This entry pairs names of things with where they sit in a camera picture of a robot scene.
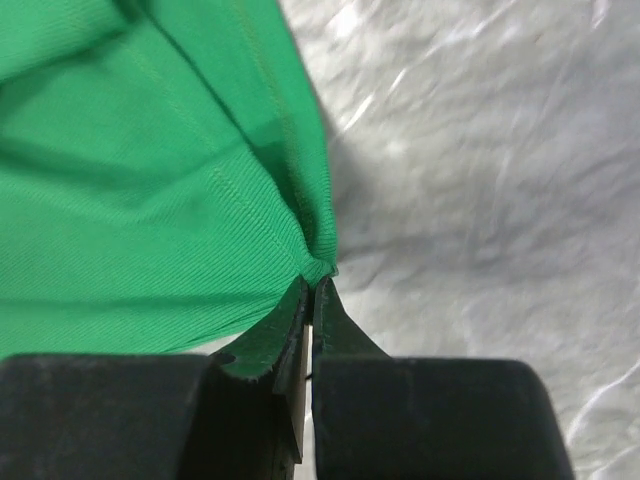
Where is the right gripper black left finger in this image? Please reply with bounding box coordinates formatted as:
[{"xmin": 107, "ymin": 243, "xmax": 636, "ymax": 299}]
[{"xmin": 1, "ymin": 279, "xmax": 310, "ymax": 479}]

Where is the green tank top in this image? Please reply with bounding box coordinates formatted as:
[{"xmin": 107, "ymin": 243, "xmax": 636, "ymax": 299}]
[{"xmin": 1, "ymin": 1, "xmax": 337, "ymax": 357}]

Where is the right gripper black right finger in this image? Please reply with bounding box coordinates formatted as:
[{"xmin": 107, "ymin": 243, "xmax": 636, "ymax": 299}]
[{"xmin": 312, "ymin": 278, "xmax": 574, "ymax": 480}]

